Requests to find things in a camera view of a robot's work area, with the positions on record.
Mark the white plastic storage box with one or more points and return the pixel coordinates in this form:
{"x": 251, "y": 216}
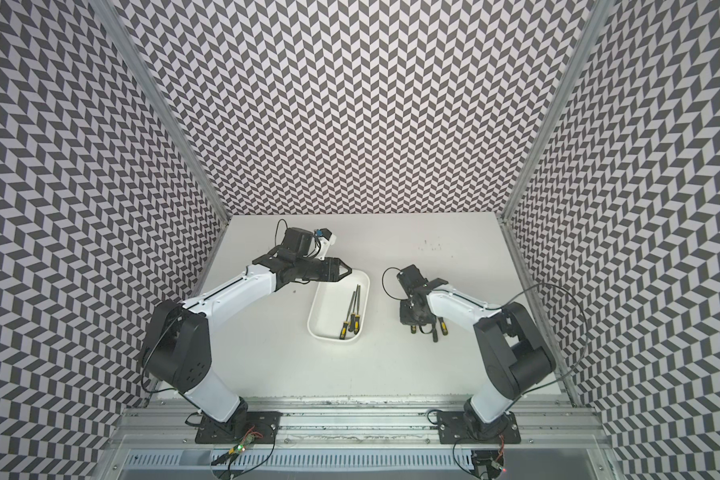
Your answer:
{"x": 330, "y": 306}

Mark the right base wiring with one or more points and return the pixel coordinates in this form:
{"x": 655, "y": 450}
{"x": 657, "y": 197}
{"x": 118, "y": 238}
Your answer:
{"x": 486, "y": 459}

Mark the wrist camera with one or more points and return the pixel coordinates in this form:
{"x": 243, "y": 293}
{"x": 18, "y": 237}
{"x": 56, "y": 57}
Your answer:
{"x": 410, "y": 278}
{"x": 302, "y": 243}

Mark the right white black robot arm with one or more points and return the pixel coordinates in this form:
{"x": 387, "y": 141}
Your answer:
{"x": 514, "y": 353}

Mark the base wiring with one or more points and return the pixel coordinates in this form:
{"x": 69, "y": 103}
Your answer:
{"x": 486, "y": 459}
{"x": 240, "y": 453}

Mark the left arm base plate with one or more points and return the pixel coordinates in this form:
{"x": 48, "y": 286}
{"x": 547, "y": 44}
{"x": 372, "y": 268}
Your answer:
{"x": 264, "y": 425}

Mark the aluminium mounting rail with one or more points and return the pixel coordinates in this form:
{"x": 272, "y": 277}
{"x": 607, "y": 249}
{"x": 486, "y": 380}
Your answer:
{"x": 546, "y": 421}

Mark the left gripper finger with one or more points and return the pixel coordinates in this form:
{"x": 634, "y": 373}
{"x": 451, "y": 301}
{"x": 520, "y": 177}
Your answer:
{"x": 340, "y": 267}
{"x": 338, "y": 277}

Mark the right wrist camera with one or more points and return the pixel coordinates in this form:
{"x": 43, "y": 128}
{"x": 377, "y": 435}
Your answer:
{"x": 410, "y": 278}

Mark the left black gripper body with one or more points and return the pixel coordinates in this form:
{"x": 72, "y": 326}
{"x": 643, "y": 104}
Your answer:
{"x": 316, "y": 269}

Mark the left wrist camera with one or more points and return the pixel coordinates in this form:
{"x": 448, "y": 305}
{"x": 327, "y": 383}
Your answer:
{"x": 302, "y": 243}

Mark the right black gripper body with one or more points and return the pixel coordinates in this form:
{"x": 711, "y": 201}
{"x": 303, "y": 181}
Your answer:
{"x": 409, "y": 315}

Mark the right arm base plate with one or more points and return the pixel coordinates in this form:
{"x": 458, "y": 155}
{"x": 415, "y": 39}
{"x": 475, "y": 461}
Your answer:
{"x": 462, "y": 427}

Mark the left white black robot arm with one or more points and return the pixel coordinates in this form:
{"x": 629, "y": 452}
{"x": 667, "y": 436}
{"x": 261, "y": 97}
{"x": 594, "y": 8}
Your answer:
{"x": 177, "y": 348}

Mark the left base wiring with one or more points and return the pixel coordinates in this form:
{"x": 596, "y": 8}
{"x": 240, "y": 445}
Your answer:
{"x": 240, "y": 453}

